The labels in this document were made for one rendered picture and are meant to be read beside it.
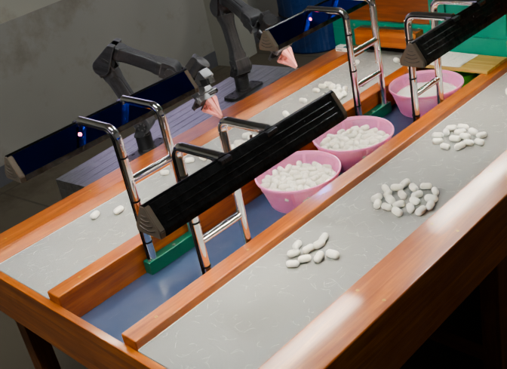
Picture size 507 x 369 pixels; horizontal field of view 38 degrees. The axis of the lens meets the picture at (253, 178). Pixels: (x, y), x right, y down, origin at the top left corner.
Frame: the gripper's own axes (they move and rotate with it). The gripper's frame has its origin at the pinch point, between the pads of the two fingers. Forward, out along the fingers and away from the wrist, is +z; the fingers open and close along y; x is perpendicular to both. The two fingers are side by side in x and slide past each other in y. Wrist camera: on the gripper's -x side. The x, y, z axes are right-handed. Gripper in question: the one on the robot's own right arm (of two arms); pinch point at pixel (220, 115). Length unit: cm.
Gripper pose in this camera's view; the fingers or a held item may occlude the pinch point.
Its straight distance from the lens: 264.3
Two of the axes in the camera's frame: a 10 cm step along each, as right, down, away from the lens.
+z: 6.7, 7.1, -2.2
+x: -3.2, 5.4, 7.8
